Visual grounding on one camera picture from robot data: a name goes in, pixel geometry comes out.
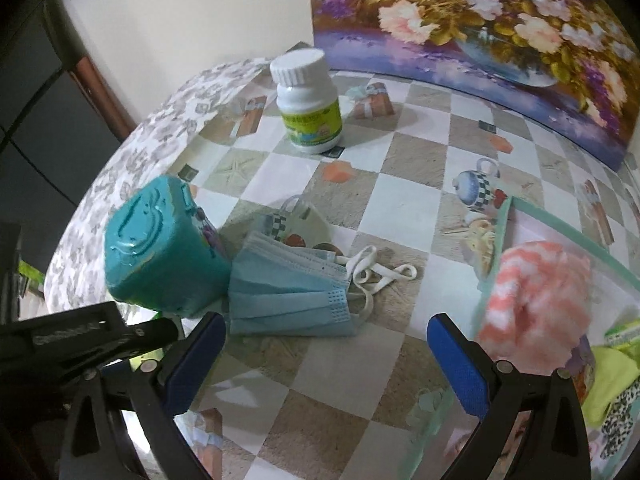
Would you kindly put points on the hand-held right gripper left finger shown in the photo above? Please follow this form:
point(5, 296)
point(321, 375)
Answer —
point(192, 365)

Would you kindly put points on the blue face mask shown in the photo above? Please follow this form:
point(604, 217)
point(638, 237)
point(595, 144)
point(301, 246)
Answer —
point(285, 295)

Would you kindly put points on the pink white striped fuzzy sock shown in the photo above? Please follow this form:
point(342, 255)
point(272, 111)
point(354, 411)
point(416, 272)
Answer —
point(540, 300)

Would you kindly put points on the checkered plastic table cover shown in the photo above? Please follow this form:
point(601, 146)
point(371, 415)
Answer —
point(400, 170)

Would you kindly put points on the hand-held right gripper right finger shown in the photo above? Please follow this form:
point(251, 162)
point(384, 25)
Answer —
point(460, 365)

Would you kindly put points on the lime green cloth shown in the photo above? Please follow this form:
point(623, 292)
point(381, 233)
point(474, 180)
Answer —
point(610, 385)

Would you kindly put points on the leopard print cloth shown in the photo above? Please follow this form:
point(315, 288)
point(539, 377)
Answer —
point(620, 420)

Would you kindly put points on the brown wooden frame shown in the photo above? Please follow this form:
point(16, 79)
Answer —
point(100, 95)

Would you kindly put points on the dark door panel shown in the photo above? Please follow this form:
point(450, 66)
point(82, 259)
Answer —
point(40, 135)

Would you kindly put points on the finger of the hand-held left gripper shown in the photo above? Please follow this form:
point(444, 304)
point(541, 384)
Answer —
point(147, 335)

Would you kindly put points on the grey leaf print cloth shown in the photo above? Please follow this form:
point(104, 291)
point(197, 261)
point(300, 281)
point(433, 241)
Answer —
point(150, 150)

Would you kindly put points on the white bottle with green label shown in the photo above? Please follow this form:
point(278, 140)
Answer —
point(310, 110)

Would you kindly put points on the teal plastic box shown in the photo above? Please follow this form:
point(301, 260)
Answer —
point(160, 260)

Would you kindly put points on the green carton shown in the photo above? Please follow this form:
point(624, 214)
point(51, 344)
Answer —
point(625, 335)

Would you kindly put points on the floral painting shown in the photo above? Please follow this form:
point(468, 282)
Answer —
point(475, 35)

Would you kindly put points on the clear bin with teal rim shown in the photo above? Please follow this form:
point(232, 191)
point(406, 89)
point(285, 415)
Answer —
point(502, 240)

